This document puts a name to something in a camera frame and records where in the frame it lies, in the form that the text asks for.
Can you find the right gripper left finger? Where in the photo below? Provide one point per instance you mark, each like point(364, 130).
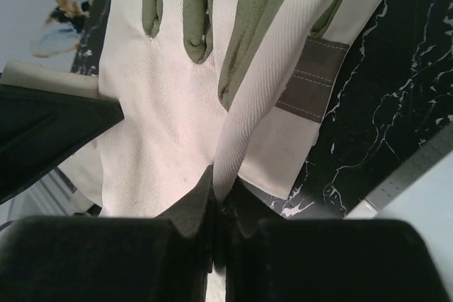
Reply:
point(166, 258)

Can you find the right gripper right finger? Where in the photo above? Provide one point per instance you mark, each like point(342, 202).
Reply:
point(270, 258)

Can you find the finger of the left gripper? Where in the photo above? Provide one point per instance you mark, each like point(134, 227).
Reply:
point(41, 129)

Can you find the work glove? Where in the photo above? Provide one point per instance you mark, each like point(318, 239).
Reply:
point(239, 85)

